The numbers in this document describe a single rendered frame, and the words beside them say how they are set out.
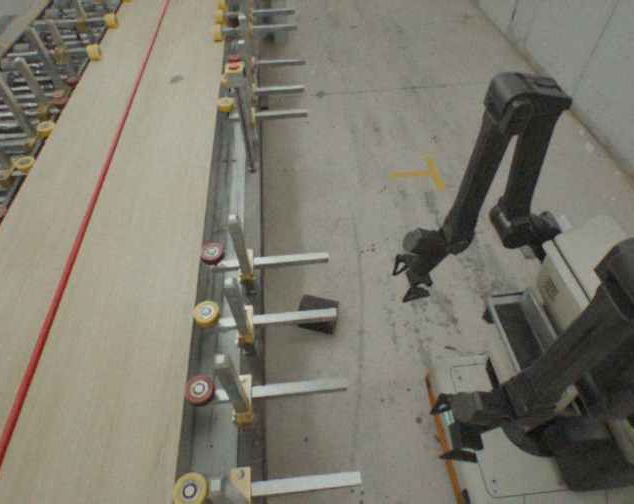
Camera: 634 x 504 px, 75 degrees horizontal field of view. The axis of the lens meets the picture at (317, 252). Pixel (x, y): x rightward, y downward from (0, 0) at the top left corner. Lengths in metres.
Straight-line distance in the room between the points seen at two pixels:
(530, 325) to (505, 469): 0.79
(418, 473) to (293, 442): 0.57
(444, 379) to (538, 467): 0.45
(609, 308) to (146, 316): 1.21
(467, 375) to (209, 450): 1.11
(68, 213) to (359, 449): 1.59
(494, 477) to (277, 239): 1.75
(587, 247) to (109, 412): 1.23
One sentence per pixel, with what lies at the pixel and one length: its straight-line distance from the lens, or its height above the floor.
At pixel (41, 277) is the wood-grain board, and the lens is 1.71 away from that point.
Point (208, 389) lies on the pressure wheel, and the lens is 1.24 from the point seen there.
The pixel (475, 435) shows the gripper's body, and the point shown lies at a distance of 1.01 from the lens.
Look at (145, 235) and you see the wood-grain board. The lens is 1.66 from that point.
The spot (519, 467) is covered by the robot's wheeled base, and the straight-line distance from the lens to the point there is 1.91.
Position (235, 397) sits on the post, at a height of 0.96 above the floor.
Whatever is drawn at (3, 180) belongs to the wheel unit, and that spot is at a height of 0.85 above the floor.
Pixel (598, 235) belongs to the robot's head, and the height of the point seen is 1.37.
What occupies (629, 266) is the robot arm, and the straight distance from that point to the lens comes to 0.62.
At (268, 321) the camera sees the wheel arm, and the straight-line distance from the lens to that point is 1.39.
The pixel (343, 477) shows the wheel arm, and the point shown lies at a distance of 1.20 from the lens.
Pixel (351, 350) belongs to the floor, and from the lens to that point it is 2.26.
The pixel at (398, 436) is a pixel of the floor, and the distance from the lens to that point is 2.12.
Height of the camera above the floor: 2.02
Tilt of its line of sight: 50 degrees down
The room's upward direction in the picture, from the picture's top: 3 degrees counter-clockwise
